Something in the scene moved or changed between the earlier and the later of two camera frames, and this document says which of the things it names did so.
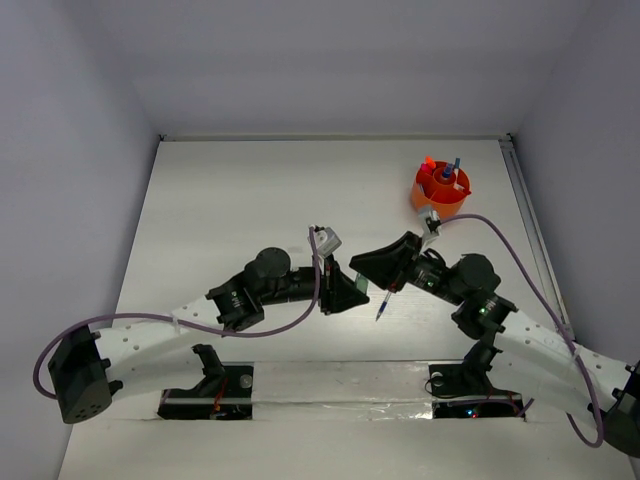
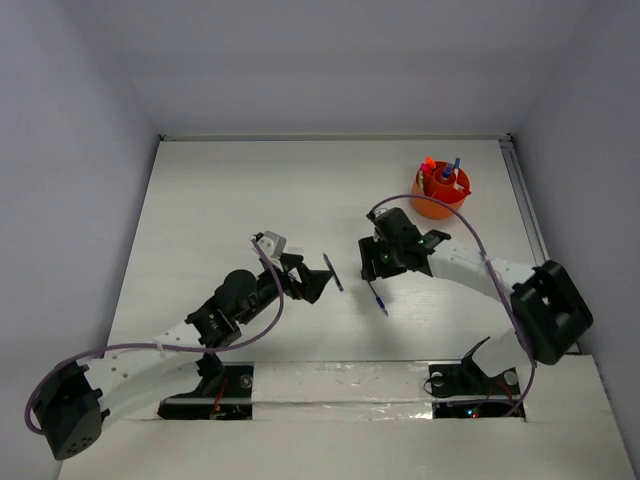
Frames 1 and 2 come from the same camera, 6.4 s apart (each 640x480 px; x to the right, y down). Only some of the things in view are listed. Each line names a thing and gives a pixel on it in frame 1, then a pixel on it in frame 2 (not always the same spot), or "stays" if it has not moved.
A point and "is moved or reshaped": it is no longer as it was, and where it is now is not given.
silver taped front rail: x=342 y=390 stays
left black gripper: x=336 y=288 → x=311 y=282
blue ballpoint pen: x=383 y=306 is moved or reshaped
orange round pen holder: x=442 y=187 stays
